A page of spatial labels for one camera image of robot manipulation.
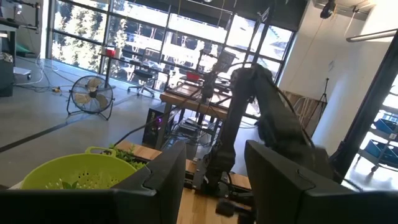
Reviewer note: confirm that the white tube light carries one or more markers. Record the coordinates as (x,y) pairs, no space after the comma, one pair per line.
(373,35)

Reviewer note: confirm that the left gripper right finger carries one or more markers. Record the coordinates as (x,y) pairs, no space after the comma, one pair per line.
(295,205)

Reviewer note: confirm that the black tilted monitor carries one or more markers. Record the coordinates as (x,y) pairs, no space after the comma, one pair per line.
(225,60)

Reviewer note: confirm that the black floor fan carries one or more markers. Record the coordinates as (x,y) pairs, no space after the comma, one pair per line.
(90,95)

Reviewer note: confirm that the green plastic colander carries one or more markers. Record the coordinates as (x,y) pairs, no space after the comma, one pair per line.
(77,168)

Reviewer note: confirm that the wooden pallet frame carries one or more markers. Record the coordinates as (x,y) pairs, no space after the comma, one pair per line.
(306,109)

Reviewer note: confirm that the wooden workbench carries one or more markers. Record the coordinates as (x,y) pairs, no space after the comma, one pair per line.
(186,102)

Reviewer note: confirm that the yellow power plug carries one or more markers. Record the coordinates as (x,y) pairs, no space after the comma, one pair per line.
(56,90)

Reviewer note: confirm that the black kitchen knife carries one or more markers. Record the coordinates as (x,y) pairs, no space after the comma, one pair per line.
(227,207)

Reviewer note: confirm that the black camera on stand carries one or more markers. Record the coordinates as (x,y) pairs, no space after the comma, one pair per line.
(208,88)

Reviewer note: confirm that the red container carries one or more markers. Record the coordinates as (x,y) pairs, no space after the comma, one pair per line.
(110,52)

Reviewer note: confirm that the black office chair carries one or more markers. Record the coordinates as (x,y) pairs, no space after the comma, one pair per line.
(143,74)

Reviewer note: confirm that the red bin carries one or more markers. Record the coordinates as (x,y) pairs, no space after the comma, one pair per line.
(194,76)

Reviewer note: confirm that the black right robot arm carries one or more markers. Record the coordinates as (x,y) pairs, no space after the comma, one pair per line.
(273,118)

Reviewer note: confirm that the black equipment case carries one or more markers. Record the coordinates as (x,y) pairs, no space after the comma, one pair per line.
(6,77)

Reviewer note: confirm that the black tripod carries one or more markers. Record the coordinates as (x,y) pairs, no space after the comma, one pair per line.
(326,90)

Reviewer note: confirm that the black ceiling dome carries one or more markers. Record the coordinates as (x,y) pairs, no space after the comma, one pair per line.
(328,9)

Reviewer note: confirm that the small potted green plant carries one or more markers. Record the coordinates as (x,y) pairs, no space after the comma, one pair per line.
(130,157)

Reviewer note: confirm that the black aluminium table frame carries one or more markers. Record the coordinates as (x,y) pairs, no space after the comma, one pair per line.
(363,118)

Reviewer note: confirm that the metal cart with blue bins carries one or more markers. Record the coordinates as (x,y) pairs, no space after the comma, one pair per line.
(384,126)

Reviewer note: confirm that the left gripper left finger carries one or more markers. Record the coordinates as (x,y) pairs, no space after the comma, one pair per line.
(140,205)

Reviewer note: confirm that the white wheeled platform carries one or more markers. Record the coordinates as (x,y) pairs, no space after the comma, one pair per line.
(21,71)

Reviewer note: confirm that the black computer tower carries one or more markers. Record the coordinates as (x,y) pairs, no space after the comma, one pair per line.
(154,130)

